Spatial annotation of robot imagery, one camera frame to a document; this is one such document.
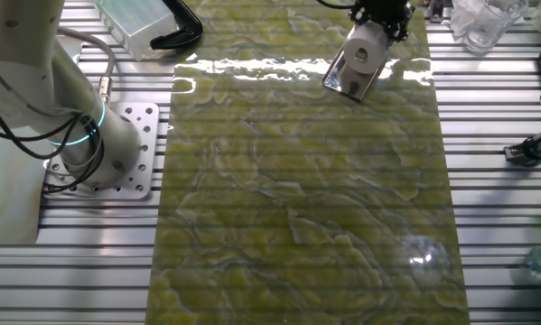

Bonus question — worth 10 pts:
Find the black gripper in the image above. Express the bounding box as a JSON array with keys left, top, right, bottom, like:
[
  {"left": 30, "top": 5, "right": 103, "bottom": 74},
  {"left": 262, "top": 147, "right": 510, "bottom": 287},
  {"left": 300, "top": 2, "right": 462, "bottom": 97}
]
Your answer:
[{"left": 349, "top": 0, "right": 414, "bottom": 42}]

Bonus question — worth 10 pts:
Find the white toilet paper roll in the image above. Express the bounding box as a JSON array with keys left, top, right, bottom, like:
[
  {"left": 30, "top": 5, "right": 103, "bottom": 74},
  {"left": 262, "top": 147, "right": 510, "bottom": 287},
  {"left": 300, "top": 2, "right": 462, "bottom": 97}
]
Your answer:
[{"left": 343, "top": 20, "right": 392, "bottom": 76}]

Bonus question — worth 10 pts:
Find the shiny metal tray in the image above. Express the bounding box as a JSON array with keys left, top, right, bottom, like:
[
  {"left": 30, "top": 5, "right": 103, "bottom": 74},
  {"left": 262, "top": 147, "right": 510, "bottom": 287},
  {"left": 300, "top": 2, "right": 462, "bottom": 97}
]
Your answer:
[{"left": 322, "top": 44, "right": 387, "bottom": 101}]

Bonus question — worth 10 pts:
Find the clear glass mug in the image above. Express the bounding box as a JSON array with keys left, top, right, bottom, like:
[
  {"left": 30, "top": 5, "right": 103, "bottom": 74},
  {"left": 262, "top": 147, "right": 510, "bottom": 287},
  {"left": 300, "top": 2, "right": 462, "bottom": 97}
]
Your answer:
[{"left": 449, "top": 0, "right": 529, "bottom": 55}]

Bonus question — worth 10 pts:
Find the black C-clamp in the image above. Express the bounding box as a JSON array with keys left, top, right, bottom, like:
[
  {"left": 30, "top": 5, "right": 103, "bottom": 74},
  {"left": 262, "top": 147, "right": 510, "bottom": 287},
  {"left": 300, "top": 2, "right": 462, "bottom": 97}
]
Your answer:
[{"left": 150, "top": 0, "right": 204, "bottom": 51}]

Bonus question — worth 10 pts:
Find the green marble patterned mat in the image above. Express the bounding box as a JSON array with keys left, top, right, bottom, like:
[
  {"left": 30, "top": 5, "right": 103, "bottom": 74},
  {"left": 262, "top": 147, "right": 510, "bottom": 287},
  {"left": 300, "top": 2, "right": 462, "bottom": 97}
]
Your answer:
[{"left": 144, "top": 0, "right": 471, "bottom": 325}]

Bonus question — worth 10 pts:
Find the translucent plastic box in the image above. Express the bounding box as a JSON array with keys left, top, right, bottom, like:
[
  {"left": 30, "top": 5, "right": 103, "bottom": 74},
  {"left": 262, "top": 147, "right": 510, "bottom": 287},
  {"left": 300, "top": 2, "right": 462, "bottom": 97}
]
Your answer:
[{"left": 93, "top": 0, "right": 179, "bottom": 62}]

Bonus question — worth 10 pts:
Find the metal camera stand bracket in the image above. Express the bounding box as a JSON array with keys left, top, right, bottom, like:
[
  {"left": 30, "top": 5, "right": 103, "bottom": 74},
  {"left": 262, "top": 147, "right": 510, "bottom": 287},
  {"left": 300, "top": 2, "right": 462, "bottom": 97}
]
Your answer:
[{"left": 503, "top": 128, "right": 541, "bottom": 166}]

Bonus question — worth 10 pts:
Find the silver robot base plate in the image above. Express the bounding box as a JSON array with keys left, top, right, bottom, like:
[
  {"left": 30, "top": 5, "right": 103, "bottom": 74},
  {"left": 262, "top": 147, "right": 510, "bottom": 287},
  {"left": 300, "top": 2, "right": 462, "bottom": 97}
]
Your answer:
[{"left": 42, "top": 101, "right": 161, "bottom": 200}]

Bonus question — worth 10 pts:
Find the grey cable with metal plug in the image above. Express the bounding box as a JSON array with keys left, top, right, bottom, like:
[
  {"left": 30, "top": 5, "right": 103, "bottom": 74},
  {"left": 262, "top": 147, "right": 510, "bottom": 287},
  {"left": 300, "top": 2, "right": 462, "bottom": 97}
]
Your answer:
[{"left": 52, "top": 24, "right": 117, "bottom": 106}]

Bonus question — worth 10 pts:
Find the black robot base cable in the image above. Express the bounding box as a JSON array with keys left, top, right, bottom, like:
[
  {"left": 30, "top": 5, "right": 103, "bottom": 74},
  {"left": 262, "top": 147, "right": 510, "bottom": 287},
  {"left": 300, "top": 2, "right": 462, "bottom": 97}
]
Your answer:
[{"left": 0, "top": 49, "right": 105, "bottom": 196}]

